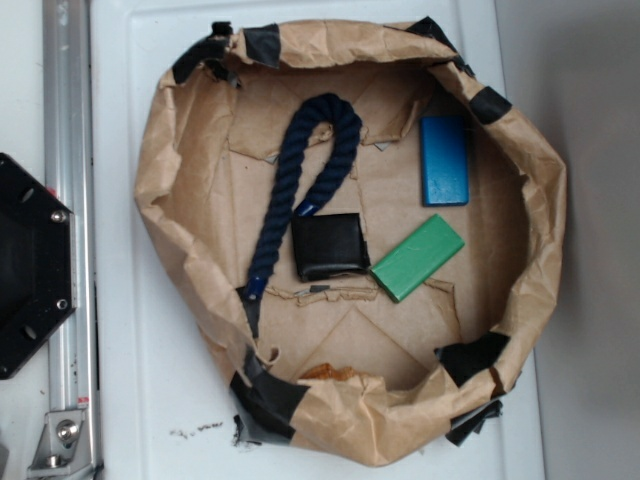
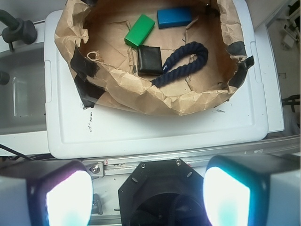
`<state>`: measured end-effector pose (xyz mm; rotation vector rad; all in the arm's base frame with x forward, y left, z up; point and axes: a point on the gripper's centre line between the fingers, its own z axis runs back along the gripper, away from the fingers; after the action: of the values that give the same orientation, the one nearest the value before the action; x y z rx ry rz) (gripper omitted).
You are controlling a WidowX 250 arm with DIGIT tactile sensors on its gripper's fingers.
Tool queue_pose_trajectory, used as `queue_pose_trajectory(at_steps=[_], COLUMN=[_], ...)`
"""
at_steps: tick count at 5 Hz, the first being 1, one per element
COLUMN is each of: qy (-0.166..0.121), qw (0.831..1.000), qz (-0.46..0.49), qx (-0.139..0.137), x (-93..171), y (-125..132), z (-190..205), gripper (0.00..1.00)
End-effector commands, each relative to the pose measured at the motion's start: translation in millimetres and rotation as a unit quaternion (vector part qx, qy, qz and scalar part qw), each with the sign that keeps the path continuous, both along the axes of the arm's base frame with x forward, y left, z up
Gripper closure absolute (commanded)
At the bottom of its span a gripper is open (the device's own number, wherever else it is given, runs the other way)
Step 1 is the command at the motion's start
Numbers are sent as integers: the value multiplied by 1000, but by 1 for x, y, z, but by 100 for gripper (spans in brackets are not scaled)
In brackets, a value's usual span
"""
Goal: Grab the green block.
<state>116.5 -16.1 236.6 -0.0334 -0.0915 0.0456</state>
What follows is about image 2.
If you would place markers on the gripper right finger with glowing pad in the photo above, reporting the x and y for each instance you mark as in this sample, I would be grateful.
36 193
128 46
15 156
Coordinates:
253 190

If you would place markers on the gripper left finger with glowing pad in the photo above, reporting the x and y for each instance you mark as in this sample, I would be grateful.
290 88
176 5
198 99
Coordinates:
45 193

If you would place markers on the green rectangular block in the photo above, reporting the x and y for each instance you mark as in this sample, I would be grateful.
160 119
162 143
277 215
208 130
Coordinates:
139 31

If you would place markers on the blue rectangular block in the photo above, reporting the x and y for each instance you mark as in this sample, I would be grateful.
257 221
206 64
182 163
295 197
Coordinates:
173 17

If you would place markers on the white plastic tray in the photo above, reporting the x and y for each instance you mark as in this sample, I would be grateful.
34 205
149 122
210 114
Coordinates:
77 132

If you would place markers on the clear plastic bin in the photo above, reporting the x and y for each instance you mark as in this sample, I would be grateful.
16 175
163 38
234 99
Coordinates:
22 97

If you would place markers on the crumpled brown paper liner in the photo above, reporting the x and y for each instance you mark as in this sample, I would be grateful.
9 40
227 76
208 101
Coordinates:
204 63

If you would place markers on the grey clamp knob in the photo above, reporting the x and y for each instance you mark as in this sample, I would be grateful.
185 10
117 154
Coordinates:
17 30

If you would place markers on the black leather pouch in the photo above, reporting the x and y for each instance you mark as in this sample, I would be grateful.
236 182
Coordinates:
149 60

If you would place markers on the black octagonal mount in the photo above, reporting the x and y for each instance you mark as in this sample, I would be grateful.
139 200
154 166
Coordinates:
163 193

